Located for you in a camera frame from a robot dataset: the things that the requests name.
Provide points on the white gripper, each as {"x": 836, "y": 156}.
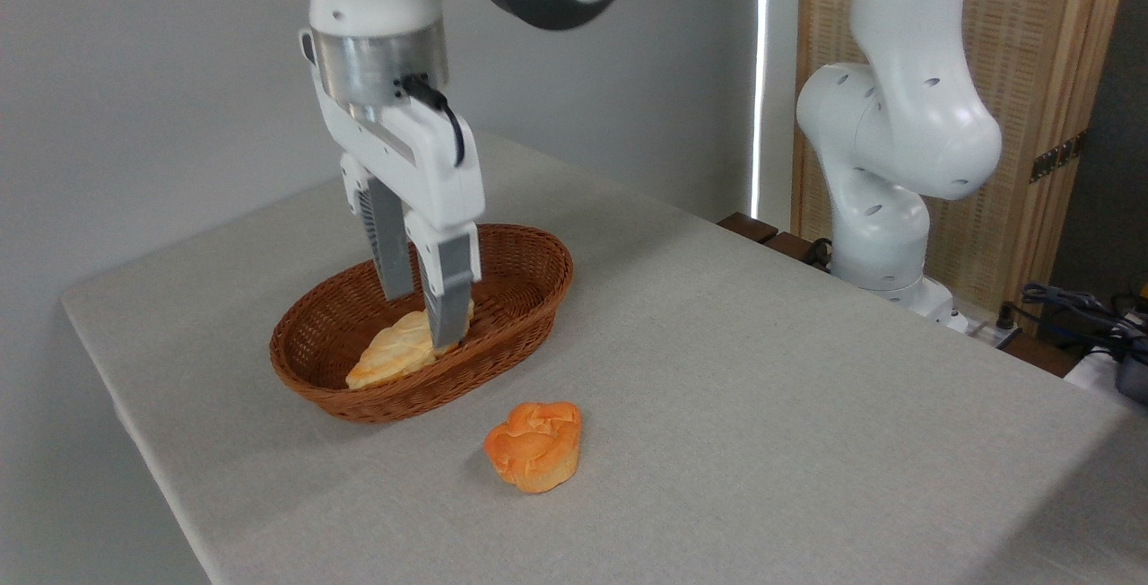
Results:
{"x": 421, "y": 168}

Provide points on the pale long braided bread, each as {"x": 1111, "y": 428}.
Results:
{"x": 395, "y": 352}

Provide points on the orange round bread bun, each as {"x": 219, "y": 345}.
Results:
{"x": 534, "y": 446}

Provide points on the white Franka Panda arm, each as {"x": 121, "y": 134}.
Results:
{"x": 897, "y": 118}

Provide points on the brown wicker oval basket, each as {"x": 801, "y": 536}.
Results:
{"x": 404, "y": 401}

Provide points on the grey tablecloth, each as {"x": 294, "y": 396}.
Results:
{"x": 762, "y": 441}

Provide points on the white power strip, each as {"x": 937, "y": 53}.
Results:
{"x": 982, "y": 329}

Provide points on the woven wooden folding screen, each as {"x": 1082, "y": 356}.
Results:
{"x": 1022, "y": 29}

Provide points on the metal screen hinge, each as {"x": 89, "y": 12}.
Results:
{"x": 1058, "y": 157}

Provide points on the grey box device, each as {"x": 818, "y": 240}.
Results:
{"x": 1134, "y": 379}

